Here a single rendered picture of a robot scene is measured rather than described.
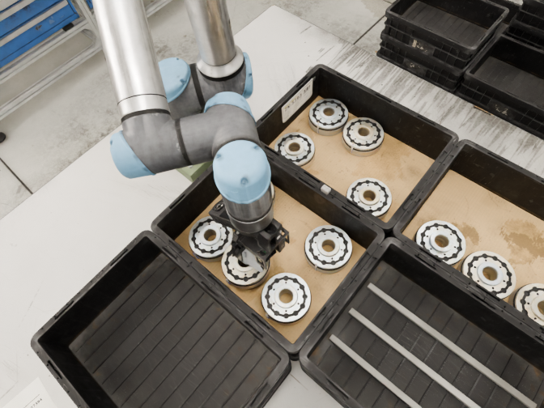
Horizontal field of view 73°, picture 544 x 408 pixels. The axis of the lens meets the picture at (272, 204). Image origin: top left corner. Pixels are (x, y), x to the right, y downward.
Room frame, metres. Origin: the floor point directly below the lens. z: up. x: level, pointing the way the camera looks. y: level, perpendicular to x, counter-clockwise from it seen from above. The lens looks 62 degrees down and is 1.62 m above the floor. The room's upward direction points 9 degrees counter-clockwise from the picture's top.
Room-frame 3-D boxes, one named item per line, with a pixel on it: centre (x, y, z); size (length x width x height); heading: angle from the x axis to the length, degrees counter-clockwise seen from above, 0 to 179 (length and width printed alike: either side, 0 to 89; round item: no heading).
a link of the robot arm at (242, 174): (0.28, 0.03, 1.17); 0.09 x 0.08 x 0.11; 5
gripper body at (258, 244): (0.27, 0.03, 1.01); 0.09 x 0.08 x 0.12; 41
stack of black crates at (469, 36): (1.29, -0.83, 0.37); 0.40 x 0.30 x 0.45; 40
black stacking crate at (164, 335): (0.11, 0.25, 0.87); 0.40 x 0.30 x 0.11; 41
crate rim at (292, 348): (0.31, 0.02, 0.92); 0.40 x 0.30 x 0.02; 41
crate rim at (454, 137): (0.50, -0.20, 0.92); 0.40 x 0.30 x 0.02; 41
